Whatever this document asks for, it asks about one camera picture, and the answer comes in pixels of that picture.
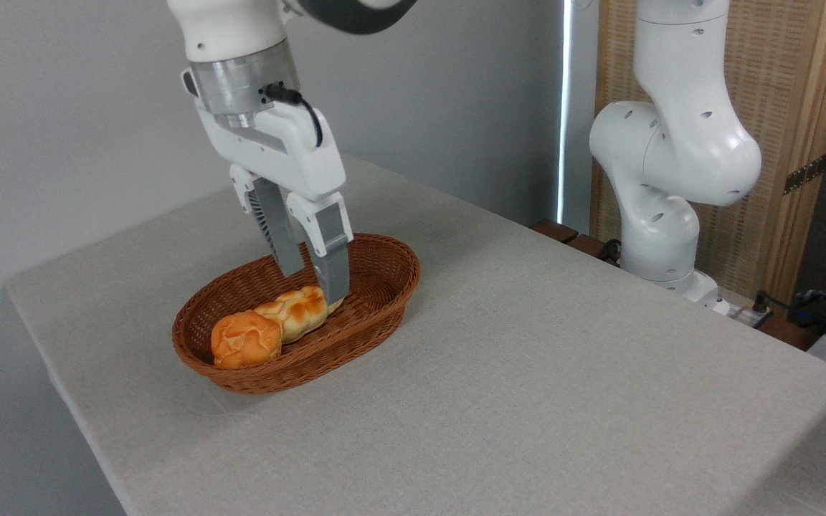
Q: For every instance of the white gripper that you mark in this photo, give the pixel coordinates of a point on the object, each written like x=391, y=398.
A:
x=291, y=154

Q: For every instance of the round knotted bread bun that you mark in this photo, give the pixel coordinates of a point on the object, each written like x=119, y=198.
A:
x=244, y=340

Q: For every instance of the dark wooden robot base board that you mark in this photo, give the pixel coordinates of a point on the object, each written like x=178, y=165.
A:
x=571, y=238

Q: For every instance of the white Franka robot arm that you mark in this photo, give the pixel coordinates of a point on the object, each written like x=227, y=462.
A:
x=671, y=143

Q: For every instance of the long braided bread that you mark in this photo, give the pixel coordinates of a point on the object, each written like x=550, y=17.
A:
x=302, y=312

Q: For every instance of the brown oval wicker basket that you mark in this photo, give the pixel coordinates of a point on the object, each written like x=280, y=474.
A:
x=377, y=301

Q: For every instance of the light grey tablecloth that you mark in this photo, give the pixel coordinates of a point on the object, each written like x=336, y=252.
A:
x=563, y=373

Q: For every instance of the wooden woven folding screen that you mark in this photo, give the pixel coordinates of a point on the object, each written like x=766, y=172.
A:
x=786, y=86

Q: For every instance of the metal screen hinge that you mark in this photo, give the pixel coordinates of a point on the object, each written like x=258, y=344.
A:
x=806, y=174

